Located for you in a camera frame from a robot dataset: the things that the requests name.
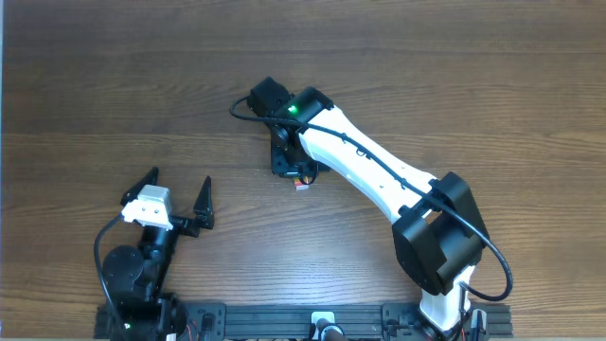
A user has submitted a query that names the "mounting rail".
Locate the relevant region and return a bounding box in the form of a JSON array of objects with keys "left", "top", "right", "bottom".
[{"left": 93, "top": 301, "right": 514, "bottom": 341}]

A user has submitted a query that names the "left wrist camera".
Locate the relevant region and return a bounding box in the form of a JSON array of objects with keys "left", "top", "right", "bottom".
[{"left": 120, "top": 184, "right": 175, "bottom": 232}]

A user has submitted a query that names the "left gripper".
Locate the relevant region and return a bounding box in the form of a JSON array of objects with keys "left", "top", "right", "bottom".
[{"left": 119, "top": 166, "right": 216, "bottom": 239}]

